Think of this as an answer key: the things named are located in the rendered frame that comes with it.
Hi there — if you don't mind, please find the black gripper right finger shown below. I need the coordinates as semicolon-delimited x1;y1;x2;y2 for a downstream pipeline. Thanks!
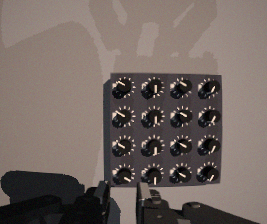
136;182;260;224

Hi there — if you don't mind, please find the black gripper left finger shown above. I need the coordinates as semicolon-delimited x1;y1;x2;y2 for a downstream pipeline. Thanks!
0;180;111;224

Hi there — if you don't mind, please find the dark grey knob box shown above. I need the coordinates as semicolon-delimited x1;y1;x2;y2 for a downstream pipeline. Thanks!
110;73;222;187

